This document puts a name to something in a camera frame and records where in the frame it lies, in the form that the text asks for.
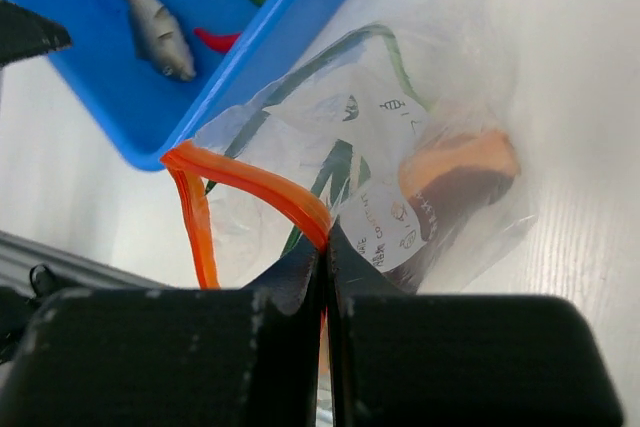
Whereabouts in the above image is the aluminium rail frame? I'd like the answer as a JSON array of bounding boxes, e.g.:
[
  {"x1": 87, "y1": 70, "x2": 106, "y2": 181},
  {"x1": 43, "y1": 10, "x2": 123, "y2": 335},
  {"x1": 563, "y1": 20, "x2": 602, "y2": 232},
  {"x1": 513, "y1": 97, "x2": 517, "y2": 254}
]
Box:
[{"x1": 1, "y1": 231, "x2": 168, "y2": 295}]

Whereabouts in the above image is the red chili pepper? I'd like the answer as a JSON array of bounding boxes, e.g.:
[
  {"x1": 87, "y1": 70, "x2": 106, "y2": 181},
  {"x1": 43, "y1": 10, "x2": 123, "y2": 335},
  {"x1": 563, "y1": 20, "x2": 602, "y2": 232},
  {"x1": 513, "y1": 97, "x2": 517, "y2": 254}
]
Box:
[{"x1": 193, "y1": 27, "x2": 241, "y2": 54}]

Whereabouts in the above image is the clear zip top bag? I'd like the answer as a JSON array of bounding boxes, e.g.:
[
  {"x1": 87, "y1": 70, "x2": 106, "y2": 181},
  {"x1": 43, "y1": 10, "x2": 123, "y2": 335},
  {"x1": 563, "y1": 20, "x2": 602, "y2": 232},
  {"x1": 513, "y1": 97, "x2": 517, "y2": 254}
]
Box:
[{"x1": 163, "y1": 22, "x2": 536, "y2": 293}]

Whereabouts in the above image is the grey toy fish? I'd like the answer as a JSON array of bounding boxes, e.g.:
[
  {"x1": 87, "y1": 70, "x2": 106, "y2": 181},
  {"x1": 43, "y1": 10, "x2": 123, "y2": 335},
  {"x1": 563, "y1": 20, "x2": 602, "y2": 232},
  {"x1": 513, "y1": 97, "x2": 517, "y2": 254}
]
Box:
[{"x1": 124, "y1": 0, "x2": 196, "y2": 82}]

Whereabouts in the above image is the orange purple sweet potato slice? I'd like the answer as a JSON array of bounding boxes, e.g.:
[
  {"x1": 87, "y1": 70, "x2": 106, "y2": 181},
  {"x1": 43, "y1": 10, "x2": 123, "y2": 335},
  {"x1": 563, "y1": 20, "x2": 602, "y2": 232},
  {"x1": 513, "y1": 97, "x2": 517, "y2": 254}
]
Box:
[{"x1": 398, "y1": 130, "x2": 521, "y2": 246}]

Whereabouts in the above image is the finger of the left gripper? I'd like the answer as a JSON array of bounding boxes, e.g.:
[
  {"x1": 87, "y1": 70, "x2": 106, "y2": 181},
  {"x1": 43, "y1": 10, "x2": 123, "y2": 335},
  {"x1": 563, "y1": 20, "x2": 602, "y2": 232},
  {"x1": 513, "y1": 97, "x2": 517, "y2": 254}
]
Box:
[{"x1": 0, "y1": 0, "x2": 72, "y2": 67}]

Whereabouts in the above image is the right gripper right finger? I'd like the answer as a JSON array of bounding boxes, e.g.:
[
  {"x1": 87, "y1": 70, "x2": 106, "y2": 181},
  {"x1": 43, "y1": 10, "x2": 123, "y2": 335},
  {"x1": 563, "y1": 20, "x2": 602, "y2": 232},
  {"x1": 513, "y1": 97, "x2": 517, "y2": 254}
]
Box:
[{"x1": 326, "y1": 227, "x2": 624, "y2": 426}]

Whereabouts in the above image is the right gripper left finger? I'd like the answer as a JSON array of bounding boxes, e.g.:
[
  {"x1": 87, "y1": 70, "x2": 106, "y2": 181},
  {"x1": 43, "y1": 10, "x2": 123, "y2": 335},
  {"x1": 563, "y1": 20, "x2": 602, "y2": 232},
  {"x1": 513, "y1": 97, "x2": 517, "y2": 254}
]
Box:
[{"x1": 1, "y1": 239, "x2": 320, "y2": 426}]

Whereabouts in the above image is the blue plastic bin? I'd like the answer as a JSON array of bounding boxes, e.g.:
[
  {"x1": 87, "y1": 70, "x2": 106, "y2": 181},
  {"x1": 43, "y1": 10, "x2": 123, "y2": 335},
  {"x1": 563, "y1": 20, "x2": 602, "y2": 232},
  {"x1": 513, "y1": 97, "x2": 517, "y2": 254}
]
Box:
[{"x1": 10, "y1": 0, "x2": 344, "y2": 170}]

